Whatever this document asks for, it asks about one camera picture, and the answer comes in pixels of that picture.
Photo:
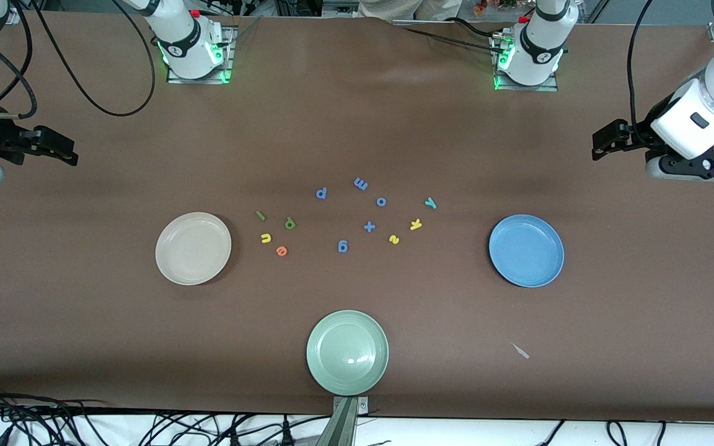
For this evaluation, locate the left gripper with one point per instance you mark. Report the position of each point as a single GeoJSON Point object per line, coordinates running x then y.
{"type": "Point", "coordinates": [637, 133]}

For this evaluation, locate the teal letter y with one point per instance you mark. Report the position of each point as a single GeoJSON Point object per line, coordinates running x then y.
{"type": "Point", "coordinates": [431, 202]}

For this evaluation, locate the yellow letter k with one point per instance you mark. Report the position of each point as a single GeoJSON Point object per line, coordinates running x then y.
{"type": "Point", "coordinates": [416, 225]}

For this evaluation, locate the green letter p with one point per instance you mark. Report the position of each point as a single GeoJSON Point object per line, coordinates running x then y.
{"type": "Point", "coordinates": [289, 223]}

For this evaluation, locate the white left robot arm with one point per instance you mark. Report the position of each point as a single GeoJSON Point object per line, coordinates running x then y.
{"type": "Point", "coordinates": [537, 49]}

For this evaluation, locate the blue plate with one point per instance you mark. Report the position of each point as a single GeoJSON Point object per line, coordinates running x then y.
{"type": "Point", "coordinates": [526, 251]}

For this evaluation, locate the brown table cover sheet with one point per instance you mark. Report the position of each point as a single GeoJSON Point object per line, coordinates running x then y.
{"type": "Point", "coordinates": [84, 310]}

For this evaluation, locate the beige plate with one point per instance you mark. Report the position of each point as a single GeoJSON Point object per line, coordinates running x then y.
{"type": "Point", "coordinates": [193, 249]}

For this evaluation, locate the small white tape scrap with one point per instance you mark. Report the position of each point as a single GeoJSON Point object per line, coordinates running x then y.
{"type": "Point", "coordinates": [521, 352]}

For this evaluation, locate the person in beige trousers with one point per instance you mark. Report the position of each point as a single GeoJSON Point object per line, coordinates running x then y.
{"type": "Point", "coordinates": [406, 9]}

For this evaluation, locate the blue letter m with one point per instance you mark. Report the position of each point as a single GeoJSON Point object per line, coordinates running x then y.
{"type": "Point", "coordinates": [361, 184]}

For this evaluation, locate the blue plus sign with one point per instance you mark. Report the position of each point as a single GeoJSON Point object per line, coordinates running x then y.
{"type": "Point", "coordinates": [369, 227]}

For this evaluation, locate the blue letter p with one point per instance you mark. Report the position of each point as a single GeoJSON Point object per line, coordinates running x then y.
{"type": "Point", "coordinates": [321, 193]}

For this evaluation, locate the blue letter g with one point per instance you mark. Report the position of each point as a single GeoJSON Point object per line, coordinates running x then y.
{"type": "Point", "coordinates": [343, 248]}

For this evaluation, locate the green plate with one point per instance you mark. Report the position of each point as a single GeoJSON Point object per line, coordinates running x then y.
{"type": "Point", "coordinates": [348, 353]}

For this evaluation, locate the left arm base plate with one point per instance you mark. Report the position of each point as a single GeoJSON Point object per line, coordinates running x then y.
{"type": "Point", "coordinates": [527, 88]}

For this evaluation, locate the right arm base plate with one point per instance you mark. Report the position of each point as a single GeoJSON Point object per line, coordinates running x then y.
{"type": "Point", "coordinates": [228, 62]}

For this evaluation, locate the grey metal camera post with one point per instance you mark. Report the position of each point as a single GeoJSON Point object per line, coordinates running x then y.
{"type": "Point", "coordinates": [341, 427]}

